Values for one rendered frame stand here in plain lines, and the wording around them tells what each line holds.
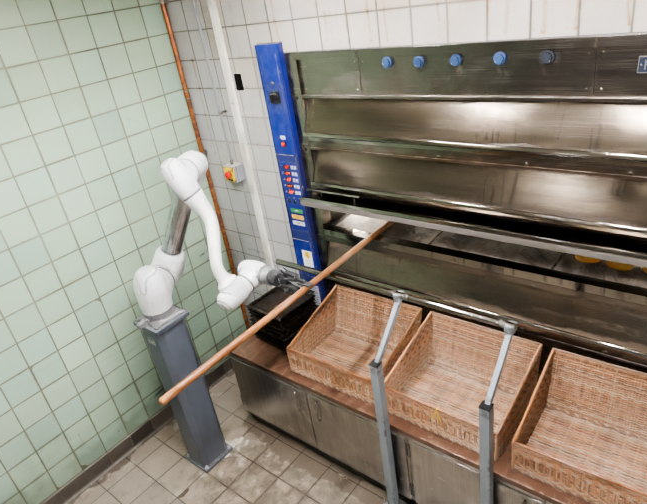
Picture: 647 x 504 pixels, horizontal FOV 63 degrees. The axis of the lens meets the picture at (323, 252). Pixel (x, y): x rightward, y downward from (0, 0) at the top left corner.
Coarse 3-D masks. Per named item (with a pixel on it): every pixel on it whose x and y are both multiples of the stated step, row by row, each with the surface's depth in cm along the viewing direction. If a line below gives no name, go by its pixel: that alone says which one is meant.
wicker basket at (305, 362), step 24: (336, 288) 298; (336, 312) 302; (360, 312) 291; (384, 312) 281; (408, 312) 271; (312, 336) 289; (336, 336) 299; (360, 336) 294; (408, 336) 260; (312, 360) 263; (336, 360) 281; (360, 360) 278; (384, 360) 275; (336, 384) 261; (360, 384) 248
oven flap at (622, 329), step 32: (352, 256) 286; (384, 256) 272; (416, 288) 263; (448, 288) 252; (480, 288) 241; (512, 288) 232; (512, 320) 231; (544, 320) 225; (576, 320) 217; (608, 320) 209; (640, 320) 202; (640, 352) 202
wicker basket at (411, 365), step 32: (448, 320) 257; (416, 352) 258; (448, 352) 260; (480, 352) 249; (512, 352) 239; (416, 384) 256; (448, 384) 252; (480, 384) 249; (416, 416) 233; (448, 416) 218; (512, 416) 216
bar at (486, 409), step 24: (288, 264) 261; (384, 288) 227; (456, 312) 206; (384, 336) 221; (504, 360) 193; (384, 384) 224; (384, 408) 229; (480, 408) 189; (384, 432) 234; (480, 432) 195; (384, 456) 242; (480, 456) 201; (480, 480) 207
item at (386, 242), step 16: (352, 240) 278; (384, 240) 266; (400, 240) 263; (432, 256) 249; (448, 256) 243; (464, 256) 240; (480, 256) 238; (496, 272) 231; (512, 272) 226; (528, 272) 221; (544, 272) 219; (560, 272) 217; (576, 288) 211; (592, 288) 206; (608, 288) 202; (624, 288) 201; (640, 288) 199
